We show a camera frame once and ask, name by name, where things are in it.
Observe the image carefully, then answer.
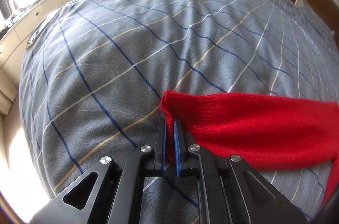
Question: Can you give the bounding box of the blue plaid bed duvet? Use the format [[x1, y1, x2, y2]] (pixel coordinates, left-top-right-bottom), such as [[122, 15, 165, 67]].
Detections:
[[19, 0, 338, 223]]

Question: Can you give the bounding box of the red knit sweater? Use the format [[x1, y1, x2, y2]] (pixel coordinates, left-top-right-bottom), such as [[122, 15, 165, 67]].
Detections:
[[160, 90, 338, 215]]

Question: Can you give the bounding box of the white window bench cabinet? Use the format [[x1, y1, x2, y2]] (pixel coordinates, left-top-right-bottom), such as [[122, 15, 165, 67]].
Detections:
[[0, 0, 133, 79]]

